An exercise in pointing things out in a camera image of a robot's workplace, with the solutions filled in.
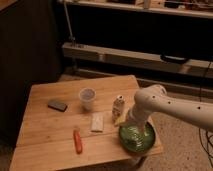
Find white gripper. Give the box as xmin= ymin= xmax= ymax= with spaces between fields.
xmin=127 ymin=105 xmax=149 ymax=132

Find green round bowl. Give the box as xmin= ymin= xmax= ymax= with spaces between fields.
xmin=119 ymin=122 xmax=156 ymax=153

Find wooden table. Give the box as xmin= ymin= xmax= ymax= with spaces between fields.
xmin=8 ymin=74 xmax=164 ymax=171

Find black cables at right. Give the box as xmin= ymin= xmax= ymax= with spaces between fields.
xmin=198 ymin=61 xmax=213 ymax=169

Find metal shelf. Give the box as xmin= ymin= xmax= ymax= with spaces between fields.
xmin=57 ymin=0 xmax=213 ymax=19
xmin=62 ymin=42 xmax=209 ymax=76

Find upper metal shelf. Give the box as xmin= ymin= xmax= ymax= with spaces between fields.
xmin=57 ymin=0 xmax=213 ymax=19

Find metal shelf post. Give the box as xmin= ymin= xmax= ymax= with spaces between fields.
xmin=63 ymin=0 xmax=76 ymax=46

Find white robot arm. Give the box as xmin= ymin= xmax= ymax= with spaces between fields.
xmin=127 ymin=84 xmax=213 ymax=132

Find black handle on shelf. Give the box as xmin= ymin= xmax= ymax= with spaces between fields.
xmin=160 ymin=55 xmax=189 ymax=64

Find lower metal shelf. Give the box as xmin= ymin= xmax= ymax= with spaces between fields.
xmin=62 ymin=42 xmax=209 ymax=76

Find dark grey sponge block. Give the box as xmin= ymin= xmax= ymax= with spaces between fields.
xmin=48 ymin=100 xmax=67 ymax=112

